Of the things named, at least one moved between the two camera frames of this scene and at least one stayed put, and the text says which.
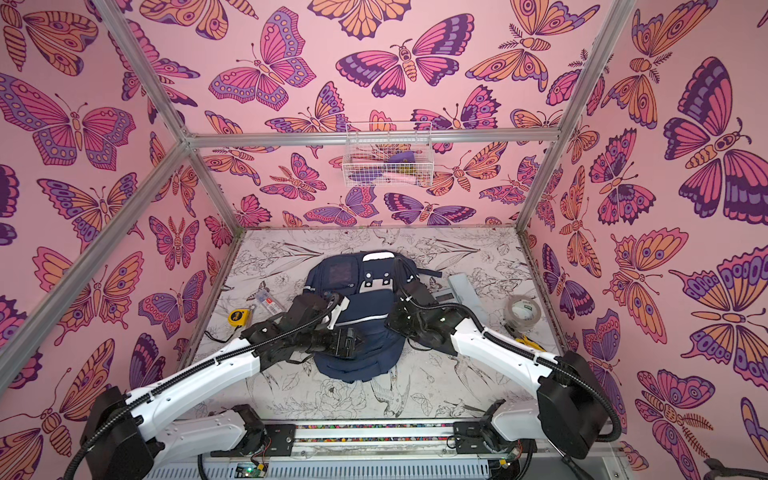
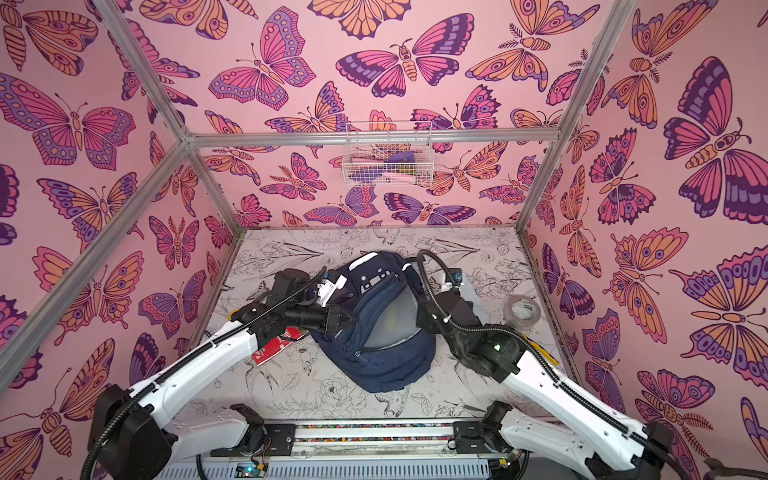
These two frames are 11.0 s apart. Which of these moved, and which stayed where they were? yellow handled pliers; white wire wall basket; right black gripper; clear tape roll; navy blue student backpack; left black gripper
Moved: left black gripper; right black gripper; navy blue student backpack
Stayed: clear tape roll; yellow handled pliers; white wire wall basket
